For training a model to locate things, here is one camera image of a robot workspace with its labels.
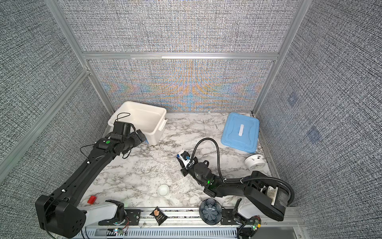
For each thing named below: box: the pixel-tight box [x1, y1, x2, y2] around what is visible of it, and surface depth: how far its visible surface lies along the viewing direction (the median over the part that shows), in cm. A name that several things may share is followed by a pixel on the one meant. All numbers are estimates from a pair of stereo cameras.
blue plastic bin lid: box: [220, 112, 260, 154], surface depth 108 cm
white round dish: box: [157, 183, 170, 197], surface depth 83 cm
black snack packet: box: [149, 206, 169, 227], surface depth 74 cm
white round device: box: [244, 153, 267, 172], surface depth 85 cm
